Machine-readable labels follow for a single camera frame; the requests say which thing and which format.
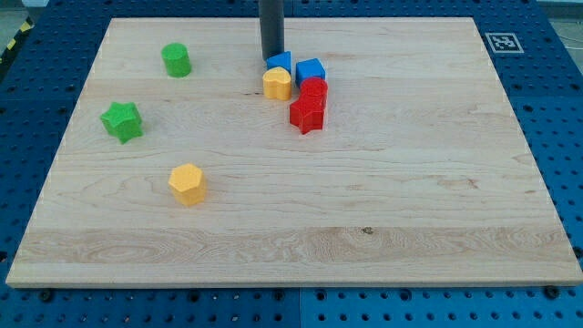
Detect green star block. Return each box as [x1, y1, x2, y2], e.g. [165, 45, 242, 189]
[100, 102, 143, 144]

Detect white fiducial marker tag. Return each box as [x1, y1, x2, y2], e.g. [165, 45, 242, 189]
[485, 32, 524, 54]

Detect yellow hexagon block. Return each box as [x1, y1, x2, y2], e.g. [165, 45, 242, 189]
[169, 163, 207, 206]

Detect yellow heart block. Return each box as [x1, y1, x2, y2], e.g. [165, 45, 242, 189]
[262, 67, 292, 100]

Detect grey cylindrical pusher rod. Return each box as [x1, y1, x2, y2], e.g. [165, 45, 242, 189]
[259, 0, 284, 60]

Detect green cylinder block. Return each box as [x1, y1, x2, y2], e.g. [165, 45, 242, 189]
[161, 43, 191, 77]

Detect blue triangle block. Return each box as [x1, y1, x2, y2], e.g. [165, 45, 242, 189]
[266, 51, 292, 73]

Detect red cylinder block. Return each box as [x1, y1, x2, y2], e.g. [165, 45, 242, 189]
[300, 77, 328, 108]

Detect red star block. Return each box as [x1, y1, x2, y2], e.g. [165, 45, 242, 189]
[289, 96, 326, 134]

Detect blue cube block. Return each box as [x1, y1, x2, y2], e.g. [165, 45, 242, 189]
[295, 58, 326, 87]

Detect wooden board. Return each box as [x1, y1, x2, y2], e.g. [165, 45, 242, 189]
[6, 17, 582, 288]

